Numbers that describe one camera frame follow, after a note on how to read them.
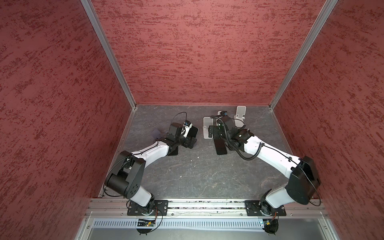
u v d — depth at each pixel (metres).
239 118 1.08
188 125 0.81
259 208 0.68
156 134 1.01
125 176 0.45
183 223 0.71
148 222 0.71
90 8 0.71
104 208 0.76
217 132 0.75
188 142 0.81
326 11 0.73
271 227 0.72
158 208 0.74
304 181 0.43
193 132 0.89
